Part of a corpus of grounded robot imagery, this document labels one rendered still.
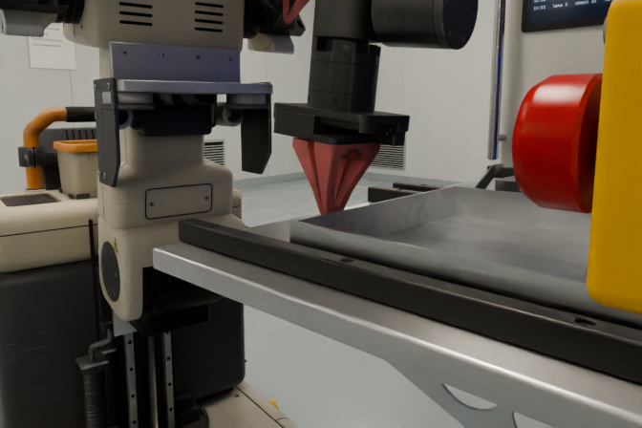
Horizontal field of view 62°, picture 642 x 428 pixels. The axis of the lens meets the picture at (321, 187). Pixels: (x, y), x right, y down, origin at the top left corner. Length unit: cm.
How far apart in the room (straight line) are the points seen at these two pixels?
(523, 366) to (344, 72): 25
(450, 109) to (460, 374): 640
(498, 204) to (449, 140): 608
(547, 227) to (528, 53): 80
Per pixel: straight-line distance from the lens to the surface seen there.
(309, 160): 44
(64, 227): 118
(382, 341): 32
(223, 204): 100
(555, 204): 17
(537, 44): 134
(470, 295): 32
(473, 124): 652
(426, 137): 684
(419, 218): 57
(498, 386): 29
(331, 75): 43
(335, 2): 43
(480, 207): 62
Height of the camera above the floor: 101
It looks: 9 degrees down
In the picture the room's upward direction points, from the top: straight up
